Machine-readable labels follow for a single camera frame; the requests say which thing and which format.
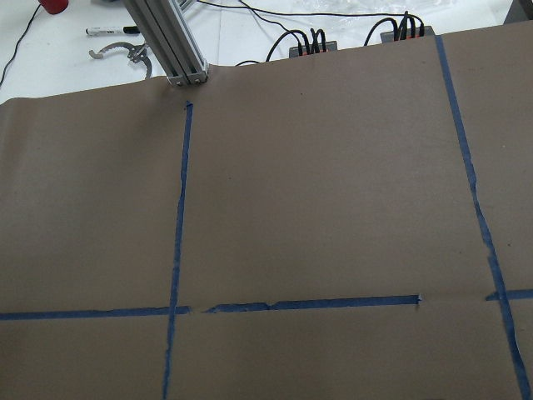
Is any aluminium frame post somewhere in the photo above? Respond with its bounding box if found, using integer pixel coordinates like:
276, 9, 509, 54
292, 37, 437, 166
123, 0, 209, 87

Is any red water bottle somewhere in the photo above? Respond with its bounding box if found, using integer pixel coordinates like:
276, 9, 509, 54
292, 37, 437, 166
38, 0, 69, 15

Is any black marker pen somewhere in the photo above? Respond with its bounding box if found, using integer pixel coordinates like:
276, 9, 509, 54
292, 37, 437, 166
85, 26, 140, 37

